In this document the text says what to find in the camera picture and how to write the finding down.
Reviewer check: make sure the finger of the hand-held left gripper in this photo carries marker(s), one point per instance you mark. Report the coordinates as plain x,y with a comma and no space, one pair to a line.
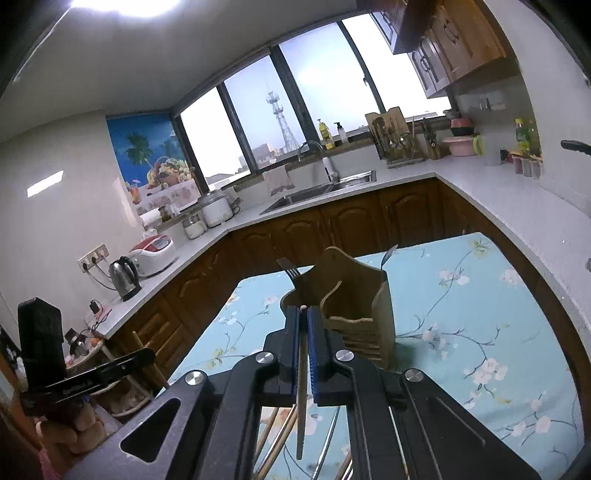
106,371

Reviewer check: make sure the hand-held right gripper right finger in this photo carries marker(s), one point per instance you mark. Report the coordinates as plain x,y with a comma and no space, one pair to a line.
317,355

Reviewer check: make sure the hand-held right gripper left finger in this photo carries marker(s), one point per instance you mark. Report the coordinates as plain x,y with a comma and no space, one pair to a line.
291,337

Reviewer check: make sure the wooden utensil holder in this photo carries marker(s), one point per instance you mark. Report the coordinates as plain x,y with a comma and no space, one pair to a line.
360,295

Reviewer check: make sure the person's left hand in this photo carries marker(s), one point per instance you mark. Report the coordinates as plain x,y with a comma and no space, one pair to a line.
74,429

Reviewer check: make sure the metal fork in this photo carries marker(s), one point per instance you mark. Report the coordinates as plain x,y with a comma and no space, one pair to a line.
290,273

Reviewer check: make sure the black charger plug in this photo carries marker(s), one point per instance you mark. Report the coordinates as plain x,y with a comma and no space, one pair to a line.
95,306

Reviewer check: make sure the stainless electric kettle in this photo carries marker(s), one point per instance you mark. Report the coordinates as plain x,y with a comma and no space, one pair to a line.
124,277

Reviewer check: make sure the red and white rice cooker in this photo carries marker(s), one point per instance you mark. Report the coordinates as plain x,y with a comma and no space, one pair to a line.
152,251

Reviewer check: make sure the wooden base cabinets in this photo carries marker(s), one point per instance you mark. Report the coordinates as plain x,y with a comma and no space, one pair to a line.
351,221

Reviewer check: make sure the stainless steel sink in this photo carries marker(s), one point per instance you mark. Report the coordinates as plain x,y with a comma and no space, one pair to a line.
318,194

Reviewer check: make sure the blue floral tablecloth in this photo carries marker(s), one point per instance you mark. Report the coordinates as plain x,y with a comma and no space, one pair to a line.
461,332

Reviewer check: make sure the glass storage jar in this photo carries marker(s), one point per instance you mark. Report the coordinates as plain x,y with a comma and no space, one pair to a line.
194,227

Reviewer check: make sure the white round cooker pot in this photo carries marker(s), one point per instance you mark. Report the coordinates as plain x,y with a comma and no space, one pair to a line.
217,206

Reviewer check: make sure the beige dish towel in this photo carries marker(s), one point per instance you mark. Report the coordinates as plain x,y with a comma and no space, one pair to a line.
279,180

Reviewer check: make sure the paper towel roll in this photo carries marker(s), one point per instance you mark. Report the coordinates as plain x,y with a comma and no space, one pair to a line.
150,217

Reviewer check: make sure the chrome faucet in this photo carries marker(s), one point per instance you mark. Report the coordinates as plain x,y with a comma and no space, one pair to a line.
310,146

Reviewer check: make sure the yellow detergent bottle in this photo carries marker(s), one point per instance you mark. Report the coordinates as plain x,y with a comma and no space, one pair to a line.
326,134

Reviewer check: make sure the white pump bottle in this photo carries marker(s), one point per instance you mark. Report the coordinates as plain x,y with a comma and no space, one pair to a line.
341,134

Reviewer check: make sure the communication tower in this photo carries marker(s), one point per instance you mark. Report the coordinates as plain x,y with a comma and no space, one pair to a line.
280,120

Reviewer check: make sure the wooden dish rack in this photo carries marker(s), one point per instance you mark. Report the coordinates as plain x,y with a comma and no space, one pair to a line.
397,138

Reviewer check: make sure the wooden knife block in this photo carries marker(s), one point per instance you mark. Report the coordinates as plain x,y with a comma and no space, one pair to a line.
432,143

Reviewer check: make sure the pink basin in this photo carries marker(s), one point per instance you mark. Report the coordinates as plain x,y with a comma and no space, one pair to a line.
459,145

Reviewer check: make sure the green plastic lid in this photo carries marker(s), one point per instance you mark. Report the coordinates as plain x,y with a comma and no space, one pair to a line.
478,145

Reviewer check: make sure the translucent white cup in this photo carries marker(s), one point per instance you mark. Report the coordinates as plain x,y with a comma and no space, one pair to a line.
492,156

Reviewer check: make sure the kitchen window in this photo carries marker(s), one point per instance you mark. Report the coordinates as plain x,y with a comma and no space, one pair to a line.
323,69

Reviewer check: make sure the pink and dark pot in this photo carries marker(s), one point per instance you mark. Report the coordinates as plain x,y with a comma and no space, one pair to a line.
461,125

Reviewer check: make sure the small spice jar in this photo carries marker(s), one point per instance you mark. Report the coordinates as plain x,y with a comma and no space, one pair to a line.
526,167
535,169
516,165

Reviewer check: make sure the green label drink bottle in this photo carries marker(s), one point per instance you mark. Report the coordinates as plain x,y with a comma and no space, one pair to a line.
521,134

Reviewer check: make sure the clear oil bottle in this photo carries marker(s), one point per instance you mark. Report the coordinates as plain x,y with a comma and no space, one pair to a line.
534,138

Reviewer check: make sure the ceiling light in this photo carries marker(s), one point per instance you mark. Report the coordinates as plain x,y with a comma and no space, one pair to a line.
124,4

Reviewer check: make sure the wall power outlet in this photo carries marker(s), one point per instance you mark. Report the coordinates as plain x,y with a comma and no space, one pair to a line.
92,258

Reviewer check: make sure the tropical fruit wall poster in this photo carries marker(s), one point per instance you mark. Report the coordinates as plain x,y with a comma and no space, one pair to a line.
147,157

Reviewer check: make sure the white wall socket plate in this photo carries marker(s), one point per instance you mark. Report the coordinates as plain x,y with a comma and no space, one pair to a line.
485,102

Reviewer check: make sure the wooden wall cabinets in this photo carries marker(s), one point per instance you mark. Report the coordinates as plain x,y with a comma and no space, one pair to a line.
443,37

